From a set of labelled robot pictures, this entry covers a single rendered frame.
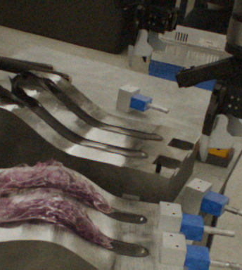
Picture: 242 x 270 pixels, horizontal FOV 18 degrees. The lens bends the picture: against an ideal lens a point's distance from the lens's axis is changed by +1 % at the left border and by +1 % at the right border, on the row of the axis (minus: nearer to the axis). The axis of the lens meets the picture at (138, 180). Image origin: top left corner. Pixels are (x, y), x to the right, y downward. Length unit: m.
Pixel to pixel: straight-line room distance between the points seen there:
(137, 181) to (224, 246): 1.76
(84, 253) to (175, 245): 0.15
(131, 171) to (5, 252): 0.36
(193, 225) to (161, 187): 0.14
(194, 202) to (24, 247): 0.45
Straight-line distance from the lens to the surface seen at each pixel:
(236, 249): 3.13
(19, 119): 1.44
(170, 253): 1.17
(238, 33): 1.34
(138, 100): 1.92
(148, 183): 1.39
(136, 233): 1.24
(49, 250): 1.10
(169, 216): 1.26
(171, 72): 4.69
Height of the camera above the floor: 1.43
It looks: 24 degrees down
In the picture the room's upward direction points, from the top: 11 degrees clockwise
